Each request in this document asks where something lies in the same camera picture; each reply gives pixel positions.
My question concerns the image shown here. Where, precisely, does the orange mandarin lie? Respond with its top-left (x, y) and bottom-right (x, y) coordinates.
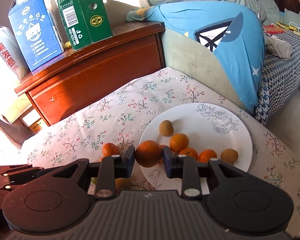
top-left (198, 149), bottom-right (217, 163)
top-left (115, 178), bottom-right (132, 192)
top-left (179, 147), bottom-right (199, 161)
top-left (135, 140), bottom-right (162, 168)
top-left (102, 142), bottom-right (119, 157)
top-left (169, 133), bottom-right (190, 153)

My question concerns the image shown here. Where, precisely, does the brown kiwi fruit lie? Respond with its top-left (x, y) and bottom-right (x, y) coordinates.
top-left (220, 148), bottom-right (239, 165)
top-left (159, 120), bottom-right (174, 137)

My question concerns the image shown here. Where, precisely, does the floral tablecloth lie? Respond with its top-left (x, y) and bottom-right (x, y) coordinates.
top-left (21, 68), bottom-right (300, 236)

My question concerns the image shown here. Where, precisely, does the white floral plate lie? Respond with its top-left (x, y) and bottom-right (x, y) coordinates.
top-left (138, 102), bottom-right (254, 190)

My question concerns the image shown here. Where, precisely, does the red wooden cabinet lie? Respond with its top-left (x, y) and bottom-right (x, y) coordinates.
top-left (14, 22), bottom-right (165, 126)

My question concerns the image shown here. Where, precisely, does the pale green sofa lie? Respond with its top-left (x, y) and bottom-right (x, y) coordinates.
top-left (146, 0), bottom-right (266, 113)

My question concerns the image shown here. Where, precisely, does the small yellow fruit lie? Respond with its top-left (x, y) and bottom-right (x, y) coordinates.
top-left (64, 41), bottom-right (72, 49)

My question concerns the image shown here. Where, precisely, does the houndstooth sofa cover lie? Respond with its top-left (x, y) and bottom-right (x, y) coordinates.
top-left (254, 31), bottom-right (300, 125)

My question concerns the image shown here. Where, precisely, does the white sack red text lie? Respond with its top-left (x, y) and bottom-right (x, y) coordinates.
top-left (0, 26), bottom-right (30, 80)

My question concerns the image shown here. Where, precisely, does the blue cushion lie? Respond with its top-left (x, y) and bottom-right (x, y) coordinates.
top-left (126, 1), bottom-right (265, 113)

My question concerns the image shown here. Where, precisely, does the white bag on sofa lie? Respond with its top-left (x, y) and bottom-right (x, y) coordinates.
top-left (264, 34), bottom-right (292, 60)

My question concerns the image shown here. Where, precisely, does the green cardboard box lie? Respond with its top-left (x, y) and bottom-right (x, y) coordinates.
top-left (57, 0), bottom-right (113, 51)

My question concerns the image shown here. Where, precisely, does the blue cardboard box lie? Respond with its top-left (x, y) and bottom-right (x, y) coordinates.
top-left (8, 0), bottom-right (64, 71)

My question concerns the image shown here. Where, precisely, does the dark wooden chair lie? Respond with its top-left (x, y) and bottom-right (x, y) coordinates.
top-left (274, 0), bottom-right (300, 14)

